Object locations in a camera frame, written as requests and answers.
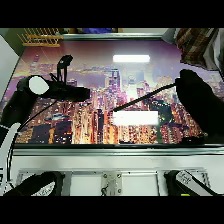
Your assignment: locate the black cable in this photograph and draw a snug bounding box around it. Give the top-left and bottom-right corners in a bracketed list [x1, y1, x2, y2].
[16, 99, 59, 132]

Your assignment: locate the black clothes hanger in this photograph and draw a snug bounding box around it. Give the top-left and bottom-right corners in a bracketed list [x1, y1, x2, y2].
[111, 82, 178, 113]

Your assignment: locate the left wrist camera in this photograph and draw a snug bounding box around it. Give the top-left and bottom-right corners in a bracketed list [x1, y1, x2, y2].
[55, 54, 74, 84]

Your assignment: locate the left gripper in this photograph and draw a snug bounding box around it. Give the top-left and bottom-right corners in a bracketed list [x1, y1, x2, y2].
[59, 85, 92, 103]

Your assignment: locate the yellow wooden rack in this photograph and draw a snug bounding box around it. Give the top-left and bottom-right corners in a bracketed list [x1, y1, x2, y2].
[21, 27, 65, 48]

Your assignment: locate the checked shirt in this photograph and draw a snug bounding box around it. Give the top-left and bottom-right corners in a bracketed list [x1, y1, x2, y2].
[175, 27, 218, 68]

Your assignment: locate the white garment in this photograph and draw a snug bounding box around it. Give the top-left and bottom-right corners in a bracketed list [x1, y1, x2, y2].
[203, 27, 224, 76]

